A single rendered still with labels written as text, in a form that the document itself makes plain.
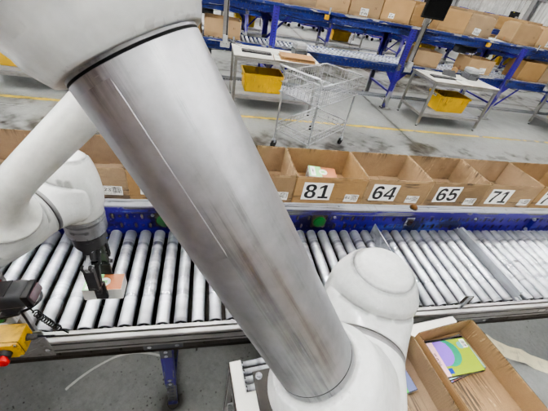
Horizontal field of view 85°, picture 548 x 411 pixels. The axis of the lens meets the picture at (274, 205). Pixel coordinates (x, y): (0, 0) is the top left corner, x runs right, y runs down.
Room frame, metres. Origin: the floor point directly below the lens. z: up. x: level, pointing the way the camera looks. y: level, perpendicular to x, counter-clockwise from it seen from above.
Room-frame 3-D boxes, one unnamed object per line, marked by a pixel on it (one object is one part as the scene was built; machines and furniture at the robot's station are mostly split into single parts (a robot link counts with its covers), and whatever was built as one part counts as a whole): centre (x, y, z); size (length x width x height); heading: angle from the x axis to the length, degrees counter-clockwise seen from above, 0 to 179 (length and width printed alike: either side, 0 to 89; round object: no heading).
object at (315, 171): (1.50, -0.23, 0.92); 0.16 x 0.11 x 0.07; 97
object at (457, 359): (0.63, -0.78, 0.79); 0.19 x 0.14 x 0.02; 109
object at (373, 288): (0.35, -0.21, 1.36); 0.18 x 0.16 x 0.22; 167
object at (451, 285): (1.18, -0.92, 0.72); 0.52 x 0.05 x 0.05; 17
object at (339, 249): (1.03, -0.42, 0.72); 0.52 x 0.05 x 0.05; 17
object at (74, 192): (0.46, 0.43, 1.40); 0.13 x 0.11 x 0.16; 164
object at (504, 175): (1.79, -1.37, 0.97); 0.39 x 0.29 x 0.17; 106
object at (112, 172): (1.11, 0.89, 0.97); 0.39 x 0.29 x 0.17; 107
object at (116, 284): (0.47, 0.43, 1.04); 0.10 x 0.06 x 0.05; 107
